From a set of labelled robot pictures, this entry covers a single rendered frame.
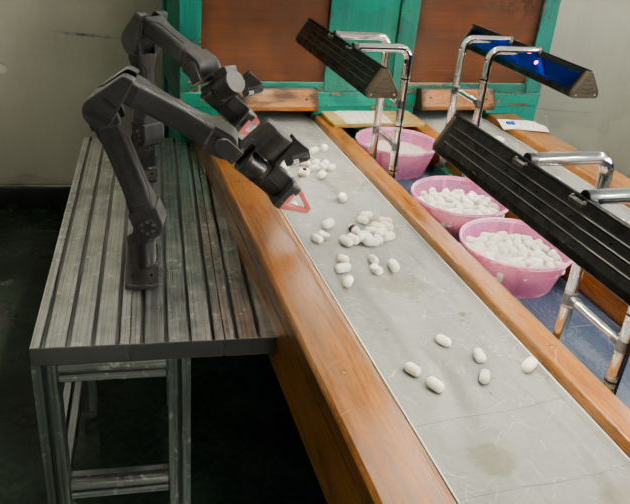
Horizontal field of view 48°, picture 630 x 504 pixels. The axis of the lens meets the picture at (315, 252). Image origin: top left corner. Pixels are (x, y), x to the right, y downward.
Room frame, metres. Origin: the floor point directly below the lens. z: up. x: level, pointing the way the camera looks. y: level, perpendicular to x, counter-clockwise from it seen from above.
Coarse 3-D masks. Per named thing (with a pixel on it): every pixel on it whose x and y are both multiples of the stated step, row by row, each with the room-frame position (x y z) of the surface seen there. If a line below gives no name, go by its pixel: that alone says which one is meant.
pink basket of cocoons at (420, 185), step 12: (420, 180) 1.83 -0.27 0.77; (432, 180) 1.86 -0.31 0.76; (444, 180) 1.87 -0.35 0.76; (456, 180) 1.88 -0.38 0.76; (468, 180) 1.87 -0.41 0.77; (420, 192) 1.82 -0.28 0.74; (468, 192) 1.86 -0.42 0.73; (480, 192) 1.84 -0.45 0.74; (420, 204) 1.69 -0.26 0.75; (432, 216) 1.66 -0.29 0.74; (444, 216) 1.64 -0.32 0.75; (456, 216) 1.63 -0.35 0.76; (468, 216) 1.62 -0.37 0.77; (480, 216) 1.62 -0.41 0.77; (492, 216) 1.63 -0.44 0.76; (444, 228) 1.65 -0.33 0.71; (456, 228) 1.64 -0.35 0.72; (492, 228) 1.67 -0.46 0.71
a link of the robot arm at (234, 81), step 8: (192, 64) 1.77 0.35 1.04; (192, 72) 1.77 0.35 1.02; (216, 72) 1.75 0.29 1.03; (224, 72) 1.73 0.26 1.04; (232, 72) 1.73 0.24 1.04; (192, 80) 1.77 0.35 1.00; (200, 80) 1.75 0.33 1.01; (208, 80) 1.78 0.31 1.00; (216, 80) 1.74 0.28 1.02; (224, 80) 1.71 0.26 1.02; (232, 80) 1.72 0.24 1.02; (240, 80) 1.74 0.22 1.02; (216, 88) 1.73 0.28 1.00; (224, 88) 1.71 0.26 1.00; (232, 88) 1.71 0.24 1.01; (240, 88) 1.73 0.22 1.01; (224, 96) 1.73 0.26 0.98; (232, 96) 1.74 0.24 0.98
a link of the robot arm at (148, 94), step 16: (112, 80) 1.35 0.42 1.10; (128, 80) 1.33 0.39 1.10; (144, 80) 1.39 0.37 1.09; (96, 96) 1.32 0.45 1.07; (112, 96) 1.33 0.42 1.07; (128, 96) 1.34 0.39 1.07; (144, 96) 1.35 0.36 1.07; (160, 96) 1.36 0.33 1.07; (96, 112) 1.32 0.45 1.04; (112, 112) 1.33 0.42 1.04; (144, 112) 1.36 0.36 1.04; (160, 112) 1.36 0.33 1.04; (176, 112) 1.36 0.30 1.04; (192, 112) 1.37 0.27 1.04; (176, 128) 1.36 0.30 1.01; (192, 128) 1.36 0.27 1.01; (208, 128) 1.36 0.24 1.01; (224, 128) 1.39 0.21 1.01; (208, 144) 1.36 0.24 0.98
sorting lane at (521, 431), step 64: (320, 192) 1.74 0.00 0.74; (320, 256) 1.38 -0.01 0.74; (384, 256) 1.41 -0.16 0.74; (384, 320) 1.14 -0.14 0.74; (448, 320) 1.16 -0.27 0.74; (448, 384) 0.96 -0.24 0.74; (512, 384) 0.97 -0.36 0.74; (448, 448) 0.80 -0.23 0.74; (512, 448) 0.81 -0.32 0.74; (576, 448) 0.83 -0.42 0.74
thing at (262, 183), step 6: (270, 168) 1.41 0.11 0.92; (264, 174) 1.39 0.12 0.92; (258, 180) 1.39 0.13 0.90; (264, 180) 1.39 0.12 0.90; (258, 186) 1.40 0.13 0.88; (264, 186) 1.40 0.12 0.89; (270, 186) 1.40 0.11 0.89; (288, 186) 1.40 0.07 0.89; (294, 186) 1.39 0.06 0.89; (270, 192) 1.40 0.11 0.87; (276, 192) 1.40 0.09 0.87; (282, 192) 1.39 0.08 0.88; (288, 192) 1.39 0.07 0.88; (270, 198) 1.41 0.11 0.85; (276, 198) 1.39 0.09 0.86; (282, 198) 1.38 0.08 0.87; (276, 204) 1.38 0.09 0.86; (282, 204) 1.38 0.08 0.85
